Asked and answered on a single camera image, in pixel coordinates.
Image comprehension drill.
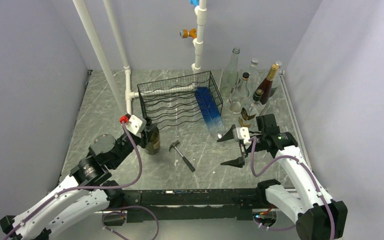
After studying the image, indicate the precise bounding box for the blue glass bottle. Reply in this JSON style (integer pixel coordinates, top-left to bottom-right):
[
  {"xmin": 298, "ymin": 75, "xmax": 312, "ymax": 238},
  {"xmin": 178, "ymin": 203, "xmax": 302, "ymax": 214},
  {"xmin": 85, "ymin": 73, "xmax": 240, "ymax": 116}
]
[{"xmin": 194, "ymin": 87, "xmax": 226, "ymax": 140}]

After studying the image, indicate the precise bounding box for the dark bottle black capsule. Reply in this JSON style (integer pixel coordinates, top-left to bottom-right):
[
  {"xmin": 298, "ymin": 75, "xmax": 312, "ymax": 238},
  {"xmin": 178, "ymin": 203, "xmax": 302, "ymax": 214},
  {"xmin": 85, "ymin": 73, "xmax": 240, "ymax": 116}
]
[{"xmin": 238, "ymin": 88, "xmax": 264, "ymax": 128}]

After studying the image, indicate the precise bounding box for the dark bottle silver capsule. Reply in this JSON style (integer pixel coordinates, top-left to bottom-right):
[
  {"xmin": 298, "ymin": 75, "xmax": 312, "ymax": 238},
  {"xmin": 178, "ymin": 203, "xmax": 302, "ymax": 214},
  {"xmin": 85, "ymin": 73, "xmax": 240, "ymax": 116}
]
[{"xmin": 140, "ymin": 117, "xmax": 161, "ymax": 156}]

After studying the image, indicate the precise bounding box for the clear bottle black cap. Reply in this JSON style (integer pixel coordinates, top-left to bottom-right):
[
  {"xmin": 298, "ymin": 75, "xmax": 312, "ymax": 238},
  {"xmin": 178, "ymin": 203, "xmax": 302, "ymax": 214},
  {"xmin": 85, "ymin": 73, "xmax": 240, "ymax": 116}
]
[{"xmin": 228, "ymin": 72, "xmax": 250, "ymax": 114}]

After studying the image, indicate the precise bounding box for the dark bottle gold foil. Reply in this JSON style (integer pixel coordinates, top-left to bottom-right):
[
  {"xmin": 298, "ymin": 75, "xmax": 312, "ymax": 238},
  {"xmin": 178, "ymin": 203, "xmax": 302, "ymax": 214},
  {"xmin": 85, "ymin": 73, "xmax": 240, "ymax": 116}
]
[{"xmin": 255, "ymin": 63, "xmax": 280, "ymax": 105}]

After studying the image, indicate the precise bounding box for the clear bottle black gold label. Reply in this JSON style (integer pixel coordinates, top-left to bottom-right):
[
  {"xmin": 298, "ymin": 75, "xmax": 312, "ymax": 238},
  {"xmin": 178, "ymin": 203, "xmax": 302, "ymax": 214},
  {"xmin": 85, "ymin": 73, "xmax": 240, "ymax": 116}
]
[{"xmin": 219, "ymin": 47, "xmax": 240, "ymax": 99}]

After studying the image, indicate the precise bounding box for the clear round glass bottle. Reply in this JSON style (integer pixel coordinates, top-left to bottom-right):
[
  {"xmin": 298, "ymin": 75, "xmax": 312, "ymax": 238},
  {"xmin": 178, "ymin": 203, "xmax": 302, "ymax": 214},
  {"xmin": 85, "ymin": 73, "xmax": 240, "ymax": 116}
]
[{"xmin": 247, "ymin": 58, "xmax": 260, "ymax": 94}]

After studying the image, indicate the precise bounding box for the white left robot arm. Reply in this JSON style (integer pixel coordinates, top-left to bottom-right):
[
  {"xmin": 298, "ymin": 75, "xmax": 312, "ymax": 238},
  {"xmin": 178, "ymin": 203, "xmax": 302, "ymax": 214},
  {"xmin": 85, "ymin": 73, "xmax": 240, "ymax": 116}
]
[{"xmin": 0, "ymin": 130, "xmax": 149, "ymax": 240}]

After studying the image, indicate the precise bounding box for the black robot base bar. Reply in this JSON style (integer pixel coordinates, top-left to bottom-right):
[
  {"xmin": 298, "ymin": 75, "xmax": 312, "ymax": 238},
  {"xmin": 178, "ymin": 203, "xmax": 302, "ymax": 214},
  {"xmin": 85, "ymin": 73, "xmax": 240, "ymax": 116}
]
[{"xmin": 106, "ymin": 187, "xmax": 273, "ymax": 223}]

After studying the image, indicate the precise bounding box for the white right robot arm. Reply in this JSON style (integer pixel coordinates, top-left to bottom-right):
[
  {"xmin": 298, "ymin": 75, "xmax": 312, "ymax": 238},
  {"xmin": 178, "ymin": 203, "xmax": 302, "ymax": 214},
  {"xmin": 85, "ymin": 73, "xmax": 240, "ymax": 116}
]
[{"xmin": 217, "ymin": 114, "xmax": 348, "ymax": 240}]

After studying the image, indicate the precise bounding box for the white pipe with tee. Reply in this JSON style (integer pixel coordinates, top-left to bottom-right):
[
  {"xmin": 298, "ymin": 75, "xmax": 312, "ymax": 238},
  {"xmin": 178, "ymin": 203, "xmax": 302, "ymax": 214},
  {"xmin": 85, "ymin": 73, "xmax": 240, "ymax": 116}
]
[{"xmin": 103, "ymin": 0, "xmax": 139, "ymax": 115}]

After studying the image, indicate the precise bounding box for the orange valve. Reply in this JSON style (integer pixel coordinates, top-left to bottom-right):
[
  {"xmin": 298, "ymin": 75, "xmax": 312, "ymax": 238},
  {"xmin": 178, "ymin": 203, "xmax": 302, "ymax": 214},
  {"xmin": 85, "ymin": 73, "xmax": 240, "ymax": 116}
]
[{"xmin": 179, "ymin": 28, "xmax": 197, "ymax": 39}]

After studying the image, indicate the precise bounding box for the white pipe with valves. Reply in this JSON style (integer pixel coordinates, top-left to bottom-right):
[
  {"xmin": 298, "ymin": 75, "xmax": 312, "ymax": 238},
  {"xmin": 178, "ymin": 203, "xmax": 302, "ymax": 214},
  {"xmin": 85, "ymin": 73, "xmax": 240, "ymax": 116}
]
[{"xmin": 191, "ymin": 0, "xmax": 207, "ymax": 74}]

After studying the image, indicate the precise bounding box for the blue valve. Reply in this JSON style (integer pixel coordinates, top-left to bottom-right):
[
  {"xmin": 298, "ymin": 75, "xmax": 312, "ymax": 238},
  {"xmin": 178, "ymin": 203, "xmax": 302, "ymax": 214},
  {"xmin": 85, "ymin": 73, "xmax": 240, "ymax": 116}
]
[{"xmin": 189, "ymin": 0, "xmax": 200, "ymax": 7}]

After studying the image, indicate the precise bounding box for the slanted white pipe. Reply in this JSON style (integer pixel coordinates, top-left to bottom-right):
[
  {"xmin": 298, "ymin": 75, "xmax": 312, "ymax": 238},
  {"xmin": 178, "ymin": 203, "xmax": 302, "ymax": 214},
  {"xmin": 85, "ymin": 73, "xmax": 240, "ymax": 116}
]
[{"xmin": 72, "ymin": 0, "xmax": 127, "ymax": 114}]

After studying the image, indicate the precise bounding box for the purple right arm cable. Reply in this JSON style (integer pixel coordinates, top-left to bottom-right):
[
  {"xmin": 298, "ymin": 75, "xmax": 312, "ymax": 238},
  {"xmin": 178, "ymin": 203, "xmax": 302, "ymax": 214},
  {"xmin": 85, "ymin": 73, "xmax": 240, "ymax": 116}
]
[{"xmin": 249, "ymin": 136, "xmax": 336, "ymax": 240}]

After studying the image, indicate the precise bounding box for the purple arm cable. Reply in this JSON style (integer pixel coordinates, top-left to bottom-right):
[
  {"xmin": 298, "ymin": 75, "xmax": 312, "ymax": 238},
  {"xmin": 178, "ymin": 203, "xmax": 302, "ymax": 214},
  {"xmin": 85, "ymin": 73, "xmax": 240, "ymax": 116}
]
[
  {"xmin": 3, "ymin": 120, "xmax": 144, "ymax": 240},
  {"xmin": 249, "ymin": 136, "xmax": 336, "ymax": 240}
]

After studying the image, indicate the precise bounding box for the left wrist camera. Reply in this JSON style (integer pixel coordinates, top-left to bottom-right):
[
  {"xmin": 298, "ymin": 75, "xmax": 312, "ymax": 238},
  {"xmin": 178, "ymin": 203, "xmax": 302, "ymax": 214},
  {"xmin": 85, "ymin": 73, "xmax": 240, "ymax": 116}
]
[{"xmin": 119, "ymin": 113, "xmax": 147, "ymax": 137}]

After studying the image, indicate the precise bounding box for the black handled tool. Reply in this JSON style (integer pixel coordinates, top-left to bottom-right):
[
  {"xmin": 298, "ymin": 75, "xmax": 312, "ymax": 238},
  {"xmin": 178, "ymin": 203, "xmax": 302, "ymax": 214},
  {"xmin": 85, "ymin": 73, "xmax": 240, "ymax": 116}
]
[{"xmin": 169, "ymin": 140, "xmax": 196, "ymax": 172}]

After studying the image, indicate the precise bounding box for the aluminium frame rail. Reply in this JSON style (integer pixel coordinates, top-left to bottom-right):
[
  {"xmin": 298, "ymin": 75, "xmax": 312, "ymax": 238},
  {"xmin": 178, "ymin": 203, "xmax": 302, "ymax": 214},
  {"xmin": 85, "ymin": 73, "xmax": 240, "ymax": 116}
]
[{"xmin": 32, "ymin": 187, "xmax": 345, "ymax": 240}]

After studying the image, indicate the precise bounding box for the black wire wine rack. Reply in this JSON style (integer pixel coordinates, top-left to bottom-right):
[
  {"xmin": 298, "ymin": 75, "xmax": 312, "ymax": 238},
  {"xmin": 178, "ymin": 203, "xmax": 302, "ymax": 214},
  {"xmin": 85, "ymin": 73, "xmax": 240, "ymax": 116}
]
[{"xmin": 137, "ymin": 71, "xmax": 223, "ymax": 130}]

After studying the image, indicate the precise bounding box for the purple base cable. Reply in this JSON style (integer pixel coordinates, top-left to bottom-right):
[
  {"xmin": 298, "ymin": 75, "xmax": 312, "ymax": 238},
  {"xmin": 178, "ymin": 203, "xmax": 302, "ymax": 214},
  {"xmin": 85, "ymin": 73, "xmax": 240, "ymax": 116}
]
[{"xmin": 101, "ymin": 205, "xmax": 160, "ymax": 240}]

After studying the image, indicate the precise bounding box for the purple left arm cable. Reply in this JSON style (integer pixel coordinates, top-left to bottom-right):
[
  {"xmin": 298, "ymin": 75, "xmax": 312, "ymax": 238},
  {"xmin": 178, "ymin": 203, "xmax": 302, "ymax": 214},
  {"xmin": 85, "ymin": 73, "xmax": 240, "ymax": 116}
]
[{"xmin": 3, "ymin": 120, "xmax": 144, "ymax": 240}]

